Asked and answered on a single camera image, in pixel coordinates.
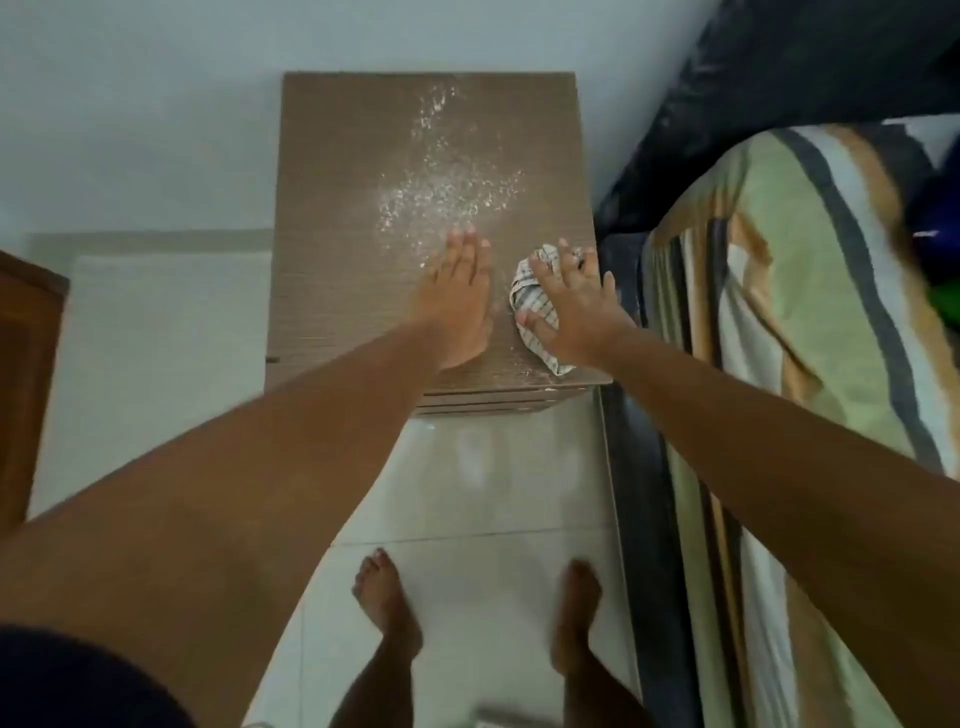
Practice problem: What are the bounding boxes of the person's left hand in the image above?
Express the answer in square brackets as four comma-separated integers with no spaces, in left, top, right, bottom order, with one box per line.
[403,227,496,373]

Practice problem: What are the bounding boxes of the person's right hand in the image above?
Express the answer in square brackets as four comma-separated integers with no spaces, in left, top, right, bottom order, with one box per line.
[515,238,640,370]

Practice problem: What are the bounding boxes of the white checkered cleaning cloth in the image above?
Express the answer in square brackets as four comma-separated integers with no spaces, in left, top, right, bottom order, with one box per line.
[509,243,583,376]

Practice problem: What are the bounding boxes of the person's left forearm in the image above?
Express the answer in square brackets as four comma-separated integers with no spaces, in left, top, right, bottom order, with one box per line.
[0,318,451,728]

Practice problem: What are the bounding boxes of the person's right forearm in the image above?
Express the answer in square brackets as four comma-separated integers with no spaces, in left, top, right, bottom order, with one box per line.
[577,323,960,728]

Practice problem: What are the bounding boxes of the brown wooden drawer cabinet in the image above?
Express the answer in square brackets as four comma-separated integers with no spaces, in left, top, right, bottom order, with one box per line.
[263,71,615,418]

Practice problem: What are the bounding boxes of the person's right foot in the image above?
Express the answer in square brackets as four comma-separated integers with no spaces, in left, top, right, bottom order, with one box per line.
[551,558,654,728]

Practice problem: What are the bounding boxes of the person's foot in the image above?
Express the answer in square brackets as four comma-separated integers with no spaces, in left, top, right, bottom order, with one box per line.
[551,558,654,728]
[329,548,425,728]

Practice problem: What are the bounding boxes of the person's left foot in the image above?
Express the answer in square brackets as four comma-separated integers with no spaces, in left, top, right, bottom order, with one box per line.
[329,548,425,728]

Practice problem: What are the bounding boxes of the person's dark clothing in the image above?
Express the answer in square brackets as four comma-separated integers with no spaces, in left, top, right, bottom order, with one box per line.
[0,626,196,728]

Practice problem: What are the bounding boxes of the white powder spill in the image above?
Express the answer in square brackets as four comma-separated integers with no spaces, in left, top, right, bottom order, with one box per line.
[374,82,526,241]

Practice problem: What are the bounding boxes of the dark bed base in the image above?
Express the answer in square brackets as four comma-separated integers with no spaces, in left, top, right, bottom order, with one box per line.
[596,232,706,728]

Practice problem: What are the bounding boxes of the striped bed sheet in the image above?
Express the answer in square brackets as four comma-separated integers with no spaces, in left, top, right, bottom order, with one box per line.
[644,123,960,728]

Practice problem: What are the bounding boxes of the green object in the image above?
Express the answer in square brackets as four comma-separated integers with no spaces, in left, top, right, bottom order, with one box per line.
[926,281,960,331]

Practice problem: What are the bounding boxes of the blue object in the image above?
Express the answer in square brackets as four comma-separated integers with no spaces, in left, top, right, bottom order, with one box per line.
[907,172,960,264]

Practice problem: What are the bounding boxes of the brown wooden door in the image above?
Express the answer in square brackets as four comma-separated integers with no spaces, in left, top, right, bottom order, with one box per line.
[0,251,70,541]

